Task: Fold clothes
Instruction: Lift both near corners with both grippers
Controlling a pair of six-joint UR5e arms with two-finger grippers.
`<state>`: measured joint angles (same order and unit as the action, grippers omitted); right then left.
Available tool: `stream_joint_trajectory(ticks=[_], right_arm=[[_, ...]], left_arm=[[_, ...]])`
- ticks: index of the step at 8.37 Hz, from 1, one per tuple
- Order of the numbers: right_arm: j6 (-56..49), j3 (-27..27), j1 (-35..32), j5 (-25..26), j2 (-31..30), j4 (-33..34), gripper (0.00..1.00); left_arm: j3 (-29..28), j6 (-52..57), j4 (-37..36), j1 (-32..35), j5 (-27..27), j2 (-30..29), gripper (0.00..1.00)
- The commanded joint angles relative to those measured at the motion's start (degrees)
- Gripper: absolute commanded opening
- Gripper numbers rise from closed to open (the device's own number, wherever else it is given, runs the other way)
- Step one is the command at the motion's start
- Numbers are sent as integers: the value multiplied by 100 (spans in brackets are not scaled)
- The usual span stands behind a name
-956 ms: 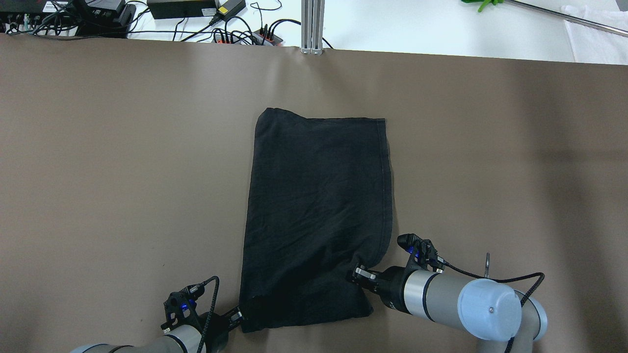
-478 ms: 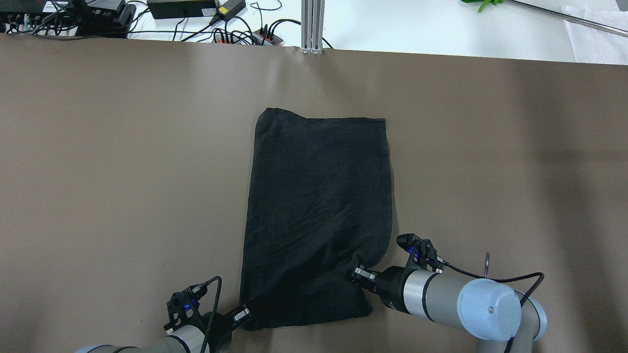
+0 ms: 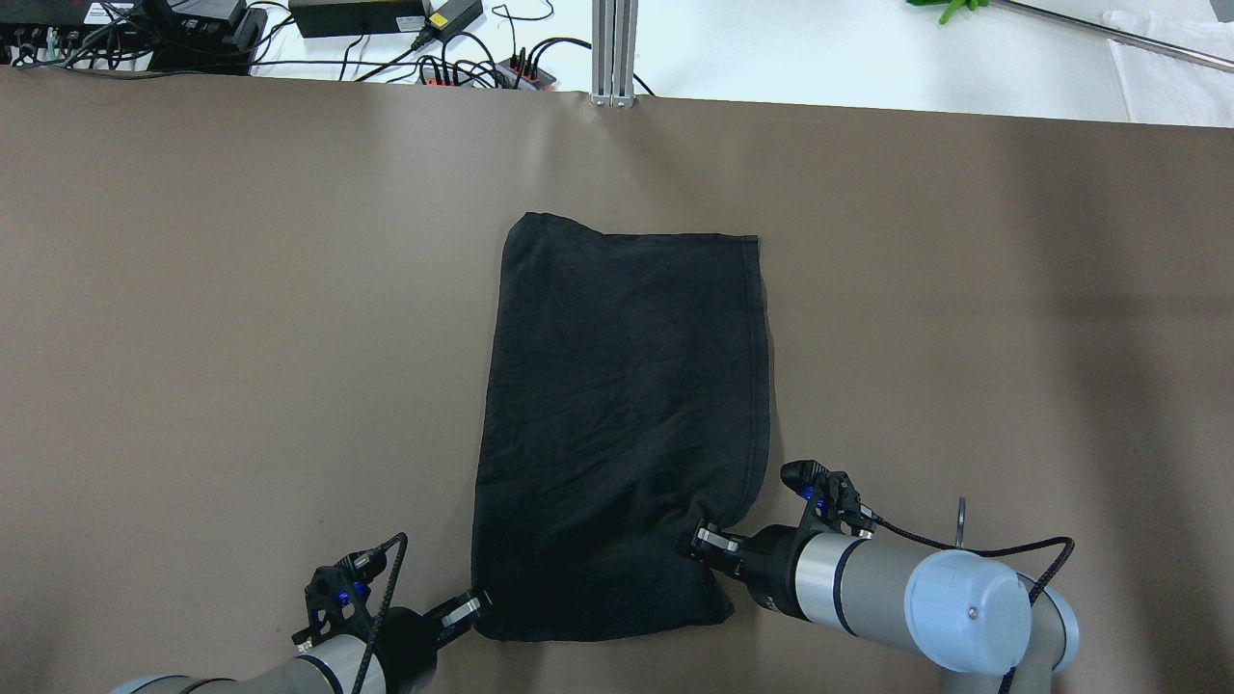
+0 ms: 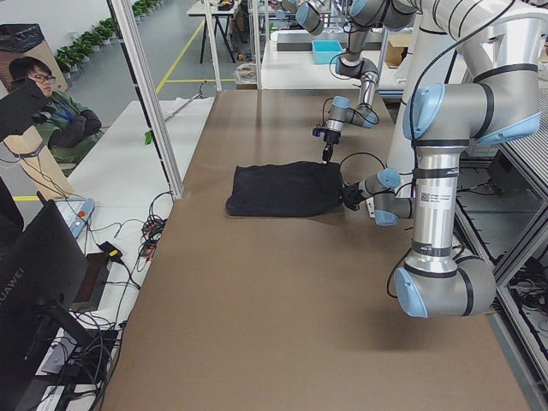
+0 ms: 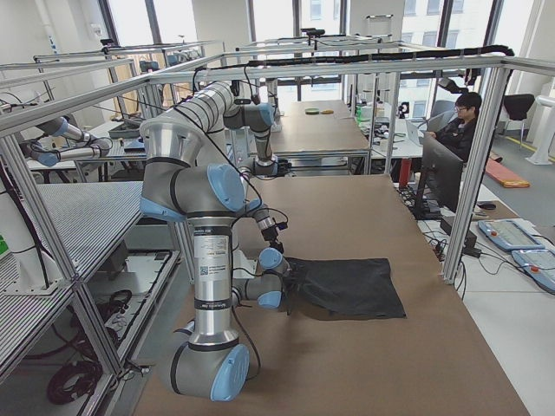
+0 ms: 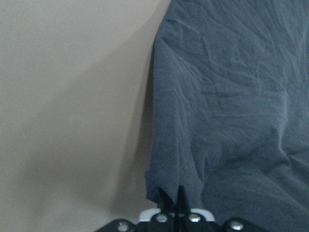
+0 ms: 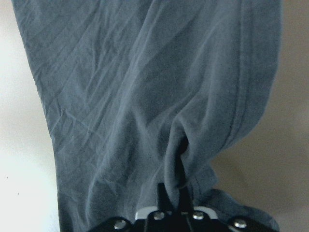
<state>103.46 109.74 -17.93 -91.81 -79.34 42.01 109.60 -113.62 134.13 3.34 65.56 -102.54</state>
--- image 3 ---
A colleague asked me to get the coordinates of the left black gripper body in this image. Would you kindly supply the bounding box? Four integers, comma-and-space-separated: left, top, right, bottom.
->
376, 590, 491, 690

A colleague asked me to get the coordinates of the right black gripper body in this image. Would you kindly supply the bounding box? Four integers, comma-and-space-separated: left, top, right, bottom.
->
690, 520, 806, 621

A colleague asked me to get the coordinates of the black graphic t-shirt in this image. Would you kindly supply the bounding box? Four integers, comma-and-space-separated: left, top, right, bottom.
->
470, 214, 771, 643

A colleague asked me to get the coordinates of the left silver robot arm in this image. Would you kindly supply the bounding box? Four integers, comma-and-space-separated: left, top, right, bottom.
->
112, 590, 491, 693

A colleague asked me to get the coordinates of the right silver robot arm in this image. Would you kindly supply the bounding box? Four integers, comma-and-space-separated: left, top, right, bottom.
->
689, 522, 1081, 693

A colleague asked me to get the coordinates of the power strip with plugs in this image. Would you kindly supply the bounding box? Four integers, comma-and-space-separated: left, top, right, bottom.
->
413, 57, 559, 93

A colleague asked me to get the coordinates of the aluminium frame post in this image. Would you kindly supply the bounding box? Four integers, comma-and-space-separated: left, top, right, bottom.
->
589, 0, 638, 109

